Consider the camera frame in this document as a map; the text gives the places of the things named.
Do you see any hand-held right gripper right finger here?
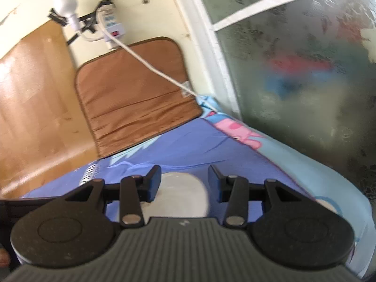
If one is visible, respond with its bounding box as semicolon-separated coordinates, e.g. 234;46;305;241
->
208;164;307;229

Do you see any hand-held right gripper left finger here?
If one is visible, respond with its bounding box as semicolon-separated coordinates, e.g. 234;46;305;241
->
63;165;162;229

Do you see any scalloped white floral plate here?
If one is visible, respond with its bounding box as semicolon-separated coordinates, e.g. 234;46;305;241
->
155;172;210;219

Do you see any brown seat cushion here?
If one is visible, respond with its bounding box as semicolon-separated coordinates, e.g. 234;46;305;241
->
74;36;204;159

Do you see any light blue cartoon sheet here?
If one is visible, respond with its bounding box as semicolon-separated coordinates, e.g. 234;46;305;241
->
195;94;371;281

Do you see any wooden panel board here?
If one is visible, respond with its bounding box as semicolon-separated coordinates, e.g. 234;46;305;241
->
0;20;100;199

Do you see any frosted floral window glass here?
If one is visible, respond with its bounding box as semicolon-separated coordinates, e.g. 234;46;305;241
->
190;0;376;200

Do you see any white power strip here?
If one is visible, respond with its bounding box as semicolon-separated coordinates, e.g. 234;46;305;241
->
96;1;127;50

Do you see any black adhesive tape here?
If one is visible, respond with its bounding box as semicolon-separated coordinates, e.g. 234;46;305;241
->
48;8;100;47

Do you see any white light bulb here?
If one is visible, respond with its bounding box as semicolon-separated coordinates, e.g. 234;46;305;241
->
52;0;82;32

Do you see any white power cable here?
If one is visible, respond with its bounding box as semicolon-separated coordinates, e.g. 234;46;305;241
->
96;14;218;113

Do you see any white window frame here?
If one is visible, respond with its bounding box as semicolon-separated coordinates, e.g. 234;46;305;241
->
164;0;376;121

